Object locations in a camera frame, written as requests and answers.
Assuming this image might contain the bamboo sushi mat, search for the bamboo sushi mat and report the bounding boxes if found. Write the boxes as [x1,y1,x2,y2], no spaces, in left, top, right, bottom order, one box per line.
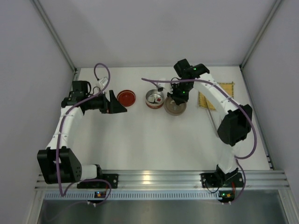
[197,81,235,110]

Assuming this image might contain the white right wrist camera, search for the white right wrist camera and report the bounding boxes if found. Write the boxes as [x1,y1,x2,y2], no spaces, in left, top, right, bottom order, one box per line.
[156,78,172,92]

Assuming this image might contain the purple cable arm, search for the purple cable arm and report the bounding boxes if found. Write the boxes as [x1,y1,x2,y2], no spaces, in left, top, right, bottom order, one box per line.
[56,63,112,208]
[141,78,259,206]

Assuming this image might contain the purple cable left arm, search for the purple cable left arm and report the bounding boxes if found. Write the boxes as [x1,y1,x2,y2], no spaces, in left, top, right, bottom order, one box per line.
[56,63,112,208]

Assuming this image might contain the red round lid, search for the red round lid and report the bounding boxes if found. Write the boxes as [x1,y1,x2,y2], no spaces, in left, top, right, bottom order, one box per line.
[117,90,136,107]

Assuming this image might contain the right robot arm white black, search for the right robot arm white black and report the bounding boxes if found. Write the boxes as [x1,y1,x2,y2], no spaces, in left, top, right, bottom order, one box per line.
[164,59,257,160]

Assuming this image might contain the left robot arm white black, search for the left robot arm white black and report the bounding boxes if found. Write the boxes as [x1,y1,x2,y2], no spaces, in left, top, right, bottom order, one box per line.
[37,81,127,184]

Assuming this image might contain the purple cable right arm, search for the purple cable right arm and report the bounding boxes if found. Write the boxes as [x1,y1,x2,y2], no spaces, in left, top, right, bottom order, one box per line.
[141,78,259,206]

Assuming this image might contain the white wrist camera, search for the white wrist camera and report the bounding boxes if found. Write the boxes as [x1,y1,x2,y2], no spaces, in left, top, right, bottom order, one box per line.
[97,77,110,90]
[156,78,172,92]

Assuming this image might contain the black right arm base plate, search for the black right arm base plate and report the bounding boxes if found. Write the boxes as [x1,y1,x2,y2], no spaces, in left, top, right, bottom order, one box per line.
[200,172,244,189]

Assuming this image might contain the brown round lid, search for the brown round lid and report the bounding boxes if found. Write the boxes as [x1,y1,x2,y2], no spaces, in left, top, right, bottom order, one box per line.
[164,97,187,113]

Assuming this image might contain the red metal lunch tin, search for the red metal lunch tin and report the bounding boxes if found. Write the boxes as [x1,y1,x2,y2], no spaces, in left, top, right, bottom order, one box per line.
[145,89,165,109]

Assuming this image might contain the dark sushi roll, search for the dark sushi roll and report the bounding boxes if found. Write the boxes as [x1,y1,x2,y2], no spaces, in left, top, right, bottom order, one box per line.
[147,97,156,104]

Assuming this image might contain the sushi roll with red centre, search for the sushi roll with red centre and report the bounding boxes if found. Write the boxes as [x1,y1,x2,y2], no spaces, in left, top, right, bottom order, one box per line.
[154,97,163,104]

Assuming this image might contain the aluminium mounting rail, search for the aluminium mounting rail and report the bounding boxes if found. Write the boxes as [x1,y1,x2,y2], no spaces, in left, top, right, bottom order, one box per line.
[35,169,290,190]

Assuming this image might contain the slotted cable duct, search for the slotted cable duct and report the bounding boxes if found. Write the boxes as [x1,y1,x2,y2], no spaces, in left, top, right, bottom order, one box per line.
[44,190,232,201]

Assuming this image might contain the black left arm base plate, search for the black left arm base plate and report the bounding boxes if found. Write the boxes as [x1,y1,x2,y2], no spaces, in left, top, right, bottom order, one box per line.
[77,173,119,189]

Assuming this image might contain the brown metal lunch tin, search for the brown metal lunch tin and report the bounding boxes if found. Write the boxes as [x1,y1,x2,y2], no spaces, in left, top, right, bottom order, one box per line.
[167,112,184,116]

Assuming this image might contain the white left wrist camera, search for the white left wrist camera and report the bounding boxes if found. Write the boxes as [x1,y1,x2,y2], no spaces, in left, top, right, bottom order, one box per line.
[97,77,110,90]

